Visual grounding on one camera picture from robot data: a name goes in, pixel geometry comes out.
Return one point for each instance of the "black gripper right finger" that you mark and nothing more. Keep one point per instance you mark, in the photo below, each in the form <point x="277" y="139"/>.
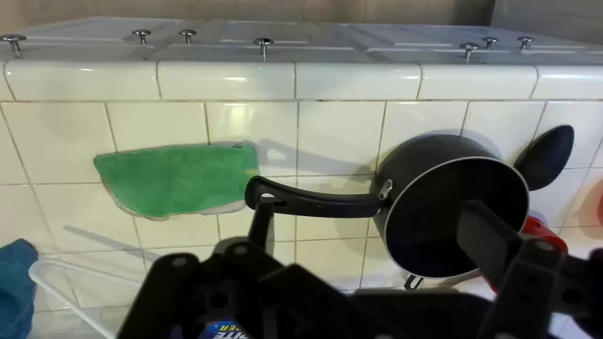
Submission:
<point x="501" y="246"/>

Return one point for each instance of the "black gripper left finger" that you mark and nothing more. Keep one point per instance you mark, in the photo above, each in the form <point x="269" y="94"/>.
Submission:
<point x="262" y="226"/>

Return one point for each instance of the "green towel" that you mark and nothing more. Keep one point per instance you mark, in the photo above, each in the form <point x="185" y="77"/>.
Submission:
<point x="179" y="178"/>

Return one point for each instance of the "red plastic bowl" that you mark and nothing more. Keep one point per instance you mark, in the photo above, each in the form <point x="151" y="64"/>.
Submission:
<point x="545" y="229"/>

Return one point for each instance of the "black saucepan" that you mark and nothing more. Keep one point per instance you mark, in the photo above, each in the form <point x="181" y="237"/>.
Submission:
<point x="439" y="207"/>

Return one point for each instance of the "black plastic spoon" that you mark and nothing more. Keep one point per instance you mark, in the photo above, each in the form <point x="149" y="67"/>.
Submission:
<point x="545" y="156"/>

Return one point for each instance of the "silver cabinet knob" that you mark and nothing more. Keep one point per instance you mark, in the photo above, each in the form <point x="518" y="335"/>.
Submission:
<point x="264" y="43"/>
<point x="187" y="33"/>
<point x="11" y="41"/>
<point x="524" y="41"/>
<point x="488" y="41"/>
<point x="141" y="33"/>
<point x="467" y="47"/>

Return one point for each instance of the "blue cloth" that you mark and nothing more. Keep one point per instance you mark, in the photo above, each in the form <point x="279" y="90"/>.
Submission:
<point x="13" y="288"/>

